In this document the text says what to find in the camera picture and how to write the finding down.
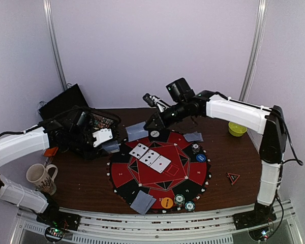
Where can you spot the dealt blue-backed card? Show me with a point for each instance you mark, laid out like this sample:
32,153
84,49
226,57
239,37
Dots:
190,137
140,194
143,205

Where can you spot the aluminium frame post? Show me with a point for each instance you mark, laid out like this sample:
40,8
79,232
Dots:
255,49
54,45

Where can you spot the green white poker chip stack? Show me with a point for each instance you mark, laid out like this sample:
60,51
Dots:
179,199

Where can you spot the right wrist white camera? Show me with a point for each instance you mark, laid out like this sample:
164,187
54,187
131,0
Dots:
155,102

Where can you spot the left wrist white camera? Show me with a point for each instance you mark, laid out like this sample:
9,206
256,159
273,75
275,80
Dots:
101,136

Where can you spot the diamonds face-up card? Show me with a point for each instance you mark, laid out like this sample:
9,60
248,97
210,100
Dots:
160,164

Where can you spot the yellow green plastic bowl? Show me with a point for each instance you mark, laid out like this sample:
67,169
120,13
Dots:
236,130

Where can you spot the white floral ceramic mug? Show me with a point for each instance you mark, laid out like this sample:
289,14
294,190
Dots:
43,177

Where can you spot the grey playing card deck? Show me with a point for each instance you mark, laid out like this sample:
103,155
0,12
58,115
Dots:
111,147

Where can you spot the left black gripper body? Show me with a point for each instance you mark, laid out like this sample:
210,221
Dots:
91,155

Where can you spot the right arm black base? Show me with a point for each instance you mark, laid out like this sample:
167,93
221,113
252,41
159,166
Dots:
253,218

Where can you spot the blue small blind button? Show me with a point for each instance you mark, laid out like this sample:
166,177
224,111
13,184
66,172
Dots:
201,158

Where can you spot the left aluminium frame post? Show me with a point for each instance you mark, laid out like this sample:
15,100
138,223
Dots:
54,45

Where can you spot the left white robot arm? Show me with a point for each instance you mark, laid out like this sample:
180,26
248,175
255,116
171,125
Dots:
15,145

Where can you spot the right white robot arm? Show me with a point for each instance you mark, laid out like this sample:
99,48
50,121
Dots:
266,121

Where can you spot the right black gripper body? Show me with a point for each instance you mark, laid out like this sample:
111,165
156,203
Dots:
157,120

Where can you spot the spades face-up card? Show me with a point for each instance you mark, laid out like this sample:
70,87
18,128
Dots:
149,157

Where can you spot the black poker chip case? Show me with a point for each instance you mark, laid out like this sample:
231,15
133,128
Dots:
63,106

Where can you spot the aluminium front rail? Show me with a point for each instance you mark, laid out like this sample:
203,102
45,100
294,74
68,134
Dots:
215,226

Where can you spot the round red black poker mat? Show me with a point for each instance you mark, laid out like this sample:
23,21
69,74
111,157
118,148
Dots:
184,175

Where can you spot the four of clubs card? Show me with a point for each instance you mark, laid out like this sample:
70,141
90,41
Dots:
139,150

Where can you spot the teal white poker chip stack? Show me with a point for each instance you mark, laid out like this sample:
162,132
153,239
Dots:
190,206

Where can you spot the orange plastic cup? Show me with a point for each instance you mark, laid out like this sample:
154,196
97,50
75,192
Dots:
50,152

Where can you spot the red black triangular token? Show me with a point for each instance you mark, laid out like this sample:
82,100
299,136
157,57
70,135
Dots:
233,178

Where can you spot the wrist white camera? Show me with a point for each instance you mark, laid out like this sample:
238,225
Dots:
101,136
155,102

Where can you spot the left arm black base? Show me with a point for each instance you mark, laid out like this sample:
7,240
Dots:
59,219

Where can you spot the blue-backed card aloft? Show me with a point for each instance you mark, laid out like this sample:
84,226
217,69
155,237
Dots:
136,131

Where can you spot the right aluminium frame post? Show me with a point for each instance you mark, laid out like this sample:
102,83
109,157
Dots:
255,49

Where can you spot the orange big blind button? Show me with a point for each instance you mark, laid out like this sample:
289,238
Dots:
166,203

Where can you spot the white dealer button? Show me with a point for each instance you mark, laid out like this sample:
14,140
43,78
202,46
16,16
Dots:
155,133

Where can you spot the black white poker chip stack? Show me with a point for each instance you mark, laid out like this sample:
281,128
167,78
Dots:
195,147

